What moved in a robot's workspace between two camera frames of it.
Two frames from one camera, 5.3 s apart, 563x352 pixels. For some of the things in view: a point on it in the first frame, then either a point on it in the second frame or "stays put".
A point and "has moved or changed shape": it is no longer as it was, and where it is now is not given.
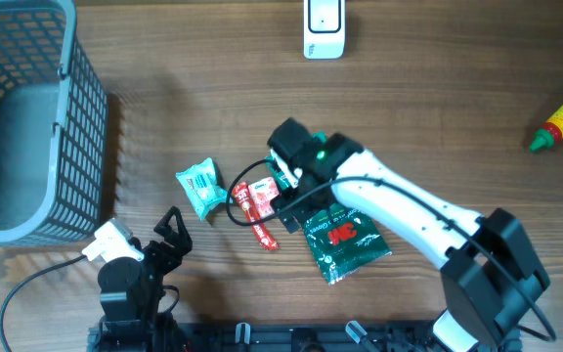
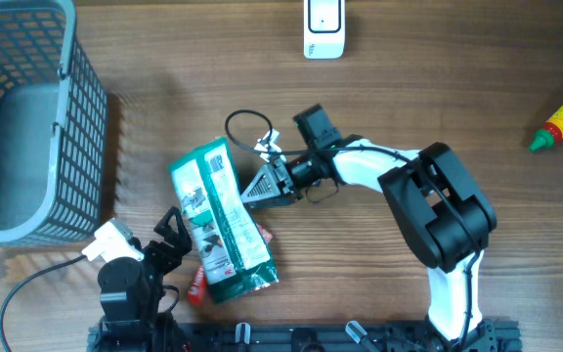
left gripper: x=181 y=240 stays put
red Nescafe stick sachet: x=242 y=194 → x=197 y=287
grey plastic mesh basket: x=38 y=130 stays put
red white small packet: x=264 y=193 has moved or changed shape
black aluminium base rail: x=306 y=336 stays put
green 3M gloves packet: x=345 y=242 → x=234 y=246
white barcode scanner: x=324 y=29 stays put
